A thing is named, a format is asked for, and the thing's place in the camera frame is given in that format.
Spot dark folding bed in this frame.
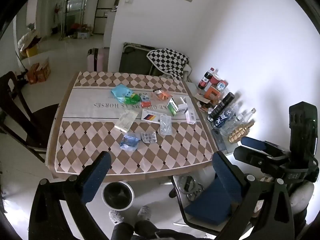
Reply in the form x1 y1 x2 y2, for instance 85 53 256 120
119 42 163 77

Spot pink suitcase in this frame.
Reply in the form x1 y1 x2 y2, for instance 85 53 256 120
87 47 106 72

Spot blister pack dark pills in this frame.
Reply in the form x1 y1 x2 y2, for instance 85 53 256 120
141 132 158 144

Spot flat cardboard piece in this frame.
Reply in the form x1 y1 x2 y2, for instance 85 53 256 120
194 93 213 105

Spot clear bottle blue label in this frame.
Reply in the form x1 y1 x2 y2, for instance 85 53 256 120
212 102 242 131

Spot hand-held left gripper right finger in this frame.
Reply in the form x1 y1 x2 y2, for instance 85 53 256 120
212 151 295 240

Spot cola bottle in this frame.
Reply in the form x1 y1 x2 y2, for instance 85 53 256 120
198 67 215 91

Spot gold bottle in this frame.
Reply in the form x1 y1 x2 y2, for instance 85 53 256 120
229 120 256 144

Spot small bottle blue white label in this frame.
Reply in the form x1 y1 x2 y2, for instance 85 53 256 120
216 79 229 92

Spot round trash bin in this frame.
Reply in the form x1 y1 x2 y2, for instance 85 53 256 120
102 181 134 211

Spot long white box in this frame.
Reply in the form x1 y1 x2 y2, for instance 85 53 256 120
184 97 197 125

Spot black cylinder container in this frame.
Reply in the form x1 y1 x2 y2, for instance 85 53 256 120
207 92 236 123

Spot brown checkered tablecloth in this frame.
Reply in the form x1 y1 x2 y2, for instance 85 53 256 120
54 71 216 176

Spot crumpled blue wrapper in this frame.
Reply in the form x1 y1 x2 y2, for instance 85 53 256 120
119 132 141 152

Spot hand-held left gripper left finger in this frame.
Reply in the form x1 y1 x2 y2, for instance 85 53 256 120
29 151 112 240

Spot white cloth pile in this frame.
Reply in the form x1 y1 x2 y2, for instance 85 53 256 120
17 29 42 53

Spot blue green plastic packet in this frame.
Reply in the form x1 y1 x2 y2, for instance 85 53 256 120
110 84 133 99

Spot green white medicine box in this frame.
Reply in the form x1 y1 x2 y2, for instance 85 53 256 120
167 98 180 117

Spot pale paper packet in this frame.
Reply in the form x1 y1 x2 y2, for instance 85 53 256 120
114 111 139 132

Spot clear plastic bag orange contents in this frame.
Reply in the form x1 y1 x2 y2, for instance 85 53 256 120
152 89 173 102

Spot silver blister pack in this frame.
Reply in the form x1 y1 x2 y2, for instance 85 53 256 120
159 115 173 136

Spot blue cushion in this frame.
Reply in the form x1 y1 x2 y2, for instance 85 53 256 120
185 180 241 227

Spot dark wooden chair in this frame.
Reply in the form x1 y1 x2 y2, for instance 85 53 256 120
0 71 60 163

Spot black frame chair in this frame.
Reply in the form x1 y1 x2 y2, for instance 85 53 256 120
169 174 265 238

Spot yellow box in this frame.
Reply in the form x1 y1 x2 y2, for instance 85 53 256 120
25 45 39 58

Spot person's right forearm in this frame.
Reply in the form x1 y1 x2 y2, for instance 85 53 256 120
287 181 314 214

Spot grey fluffy slipper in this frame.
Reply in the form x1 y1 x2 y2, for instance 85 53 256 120
109 209 126 225
137 205 153 222

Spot dark framed door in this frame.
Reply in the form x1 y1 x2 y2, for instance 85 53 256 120
94 0 121 34

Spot clear glass bottle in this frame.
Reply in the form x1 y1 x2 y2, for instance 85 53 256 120
220 107 257 136

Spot black white checkered blanket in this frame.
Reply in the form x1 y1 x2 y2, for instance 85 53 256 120
146 49 191 81

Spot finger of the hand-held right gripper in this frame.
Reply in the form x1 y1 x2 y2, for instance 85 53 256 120
240 136 285 155
233 145 283 170

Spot white box striped label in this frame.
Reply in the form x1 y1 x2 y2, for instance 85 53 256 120
141 109 162 124

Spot red cup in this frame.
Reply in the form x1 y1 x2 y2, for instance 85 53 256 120
209 74 222 86

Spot orange cardboard box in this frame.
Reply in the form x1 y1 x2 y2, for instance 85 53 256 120
35 57 52 83
26 63 40 85

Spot boxes on floor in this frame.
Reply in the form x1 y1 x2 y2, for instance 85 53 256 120
70 24 92 39

